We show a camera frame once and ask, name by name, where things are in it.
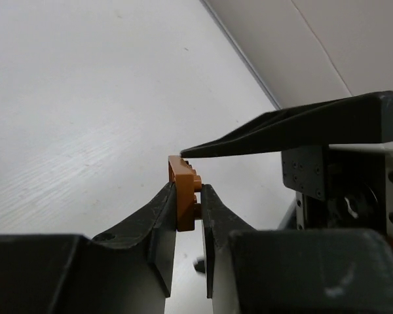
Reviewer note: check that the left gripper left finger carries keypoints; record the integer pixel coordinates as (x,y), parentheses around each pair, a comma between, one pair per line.
(125,269)

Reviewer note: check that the brown arch lego piece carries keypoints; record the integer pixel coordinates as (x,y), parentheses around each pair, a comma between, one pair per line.
(187,183)

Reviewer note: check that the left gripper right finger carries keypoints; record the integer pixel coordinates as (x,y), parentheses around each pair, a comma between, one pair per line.
(291,271)

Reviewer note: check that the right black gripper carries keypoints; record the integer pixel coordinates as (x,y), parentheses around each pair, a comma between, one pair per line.
(334,187)

